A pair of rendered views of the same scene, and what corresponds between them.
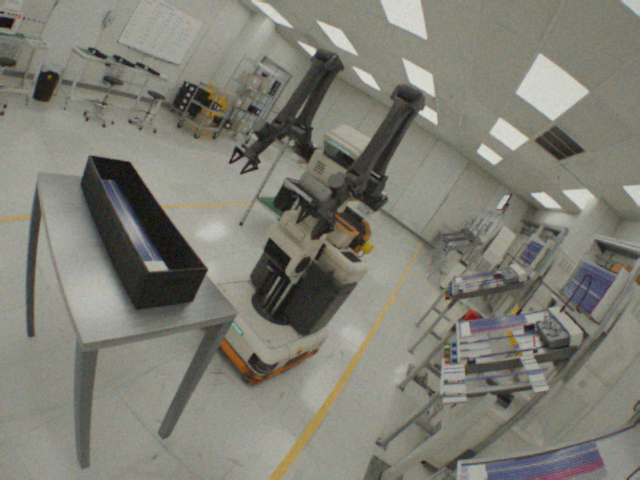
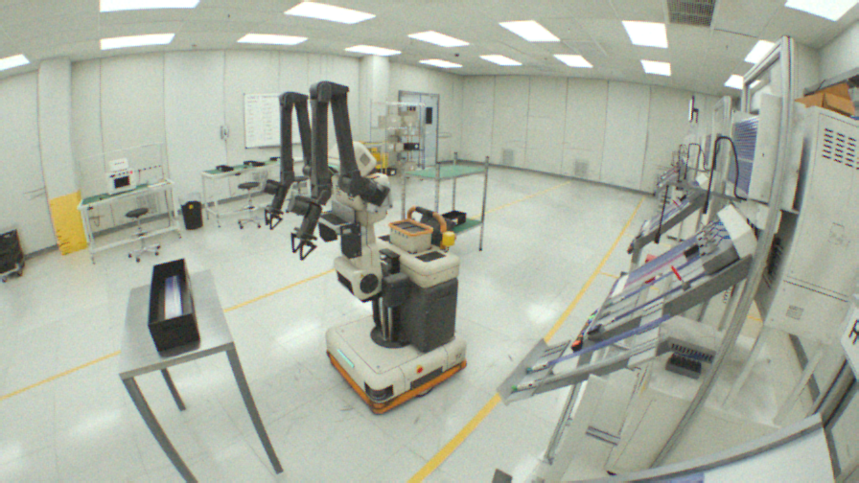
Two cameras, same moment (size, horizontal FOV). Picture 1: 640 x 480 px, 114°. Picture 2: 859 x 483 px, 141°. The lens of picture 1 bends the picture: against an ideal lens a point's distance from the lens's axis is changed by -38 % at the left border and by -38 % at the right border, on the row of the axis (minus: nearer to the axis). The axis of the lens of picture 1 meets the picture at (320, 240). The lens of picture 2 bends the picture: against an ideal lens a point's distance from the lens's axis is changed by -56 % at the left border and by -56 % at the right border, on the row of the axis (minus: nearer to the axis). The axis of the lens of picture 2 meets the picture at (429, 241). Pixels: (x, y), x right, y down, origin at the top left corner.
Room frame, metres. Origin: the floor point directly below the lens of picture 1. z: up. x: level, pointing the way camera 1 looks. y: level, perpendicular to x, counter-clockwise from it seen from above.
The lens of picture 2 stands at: (0.26, -0.87, 1.49)
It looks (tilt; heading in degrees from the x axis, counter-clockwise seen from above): 20 degrees down; 25
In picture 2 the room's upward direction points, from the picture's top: 2 degrees clockwise
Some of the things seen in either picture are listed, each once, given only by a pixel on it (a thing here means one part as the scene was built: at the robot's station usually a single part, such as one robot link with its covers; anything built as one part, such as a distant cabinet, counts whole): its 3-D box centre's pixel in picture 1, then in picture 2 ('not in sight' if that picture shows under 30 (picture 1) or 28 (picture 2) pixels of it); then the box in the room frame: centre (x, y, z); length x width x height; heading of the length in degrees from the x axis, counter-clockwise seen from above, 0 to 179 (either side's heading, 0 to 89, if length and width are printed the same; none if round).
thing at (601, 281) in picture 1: (592, 289); (755, 155); (1.60, -1.56, 1.52); 0.51 x 0.13 x 0.27; 166
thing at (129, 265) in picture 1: (130, 219); (172, 297); (0.71, 0.48, 0.86); 0.57 x 0.17 x 0.11; 65
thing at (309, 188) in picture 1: (307, 203); (339, 227); (1.45, 0.14, 0.99); 0.28 x 0.16 x 0.22; 65
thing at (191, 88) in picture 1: (189, 102); not in sight; (6.28, 3.99, 0.38); 0.65 x 0.46 x 0.75; 79
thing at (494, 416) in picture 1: (480, 427); (690, 409); (1.63, -1.69, 0.31); 0.70 x 0.65 x 0.62; 166
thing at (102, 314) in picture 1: (97, 327); (197, 383); (0.69, 0.49, 0.40); 0.70 x 0.45 x 0.80; 65
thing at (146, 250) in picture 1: (127, 227); (174, 303); (0.71, 0.48, 0.83); 0.51 x 0.07 x 0.03; 65
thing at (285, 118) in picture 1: (302, 92); (286, 139); (1.38, 0.40, 1.40); 0.11 x 0.06 x 0.43; 65
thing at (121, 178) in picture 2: (7, 15); (119, 175); (1.63, 4.53, 1.03); 0.44 x 0.37 x 0.46; 172
